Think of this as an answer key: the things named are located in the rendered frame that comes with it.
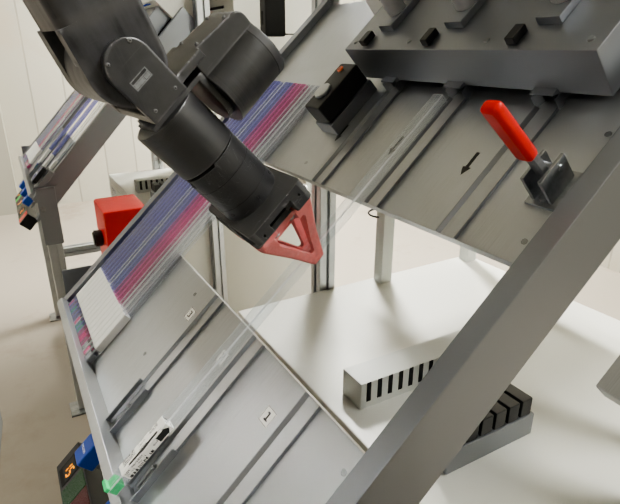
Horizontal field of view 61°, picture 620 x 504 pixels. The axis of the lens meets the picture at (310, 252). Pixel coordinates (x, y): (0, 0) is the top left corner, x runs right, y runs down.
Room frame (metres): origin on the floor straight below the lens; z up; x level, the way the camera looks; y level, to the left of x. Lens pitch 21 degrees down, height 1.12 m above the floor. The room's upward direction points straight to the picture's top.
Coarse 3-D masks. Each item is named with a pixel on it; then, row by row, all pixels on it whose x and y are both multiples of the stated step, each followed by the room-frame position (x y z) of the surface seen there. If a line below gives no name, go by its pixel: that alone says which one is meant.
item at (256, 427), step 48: (192, 288) 0.61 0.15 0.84; (144, 336) 0.59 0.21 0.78; (192, 336) 0.53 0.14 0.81; (144, 384) 0.52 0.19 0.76; (240, 384) 0.43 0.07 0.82; (288, 384) 0.40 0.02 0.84; (144, 432) 0.45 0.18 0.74; (192, 432) 0.41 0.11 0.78; (240, 432) 0.38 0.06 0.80; (288, 432) 0.35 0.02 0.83; (336, 432) 0.33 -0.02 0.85; (144, 480) 0.40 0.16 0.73; (192, 480) 0.37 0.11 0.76; (240, 480) 0.34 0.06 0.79; (288, 480) 0.32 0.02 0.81; (336, 480) 0.30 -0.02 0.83
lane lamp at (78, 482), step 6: (78, 474) 0.47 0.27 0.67; (72, 480) 0.47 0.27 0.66; (78, 480) 0.47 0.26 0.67; (84, 480) 0.46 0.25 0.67; (66, 486) 0.47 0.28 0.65; (72, 486) 0.46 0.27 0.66; (78, 486) 0.46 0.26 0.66; (84, 486) 0.45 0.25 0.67; (66, 492) 0.46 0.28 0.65; (72, 492) 0.46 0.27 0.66; (78, 492) 0.45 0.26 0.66; (66, 498) 0.45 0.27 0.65; (72, 498) 0.45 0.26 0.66
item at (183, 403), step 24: (432, 96) 0.57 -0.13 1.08; (408, 144) 0.54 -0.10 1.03; (384, 168) 0.53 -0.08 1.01; (360, 192) 0.51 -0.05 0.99; (336, 216) 0.50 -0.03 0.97; (288, 288) 0.47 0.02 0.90; (264, 312) 0.46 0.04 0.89; (240, 336) 0.44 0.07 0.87; (216, 360) 0.43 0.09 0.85; (192, 384) 0.43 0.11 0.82; (168, 408) 0.42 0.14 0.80; (120, 480) 0.38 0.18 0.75
